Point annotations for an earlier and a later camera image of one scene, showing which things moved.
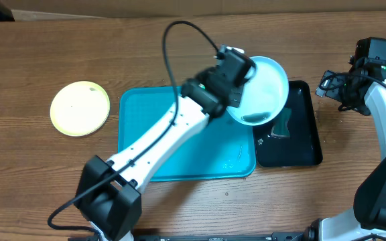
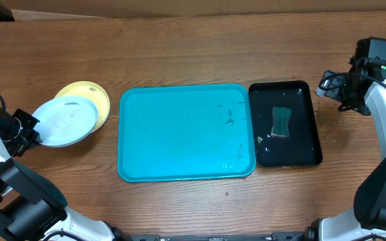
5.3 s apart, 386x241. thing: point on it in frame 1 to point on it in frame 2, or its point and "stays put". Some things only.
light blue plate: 264,96 to 65,120
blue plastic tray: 220,148 stays put
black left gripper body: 236,95 to 21,125
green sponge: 281,126 stays put
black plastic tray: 301,148 stays put
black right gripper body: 329,84 stays put
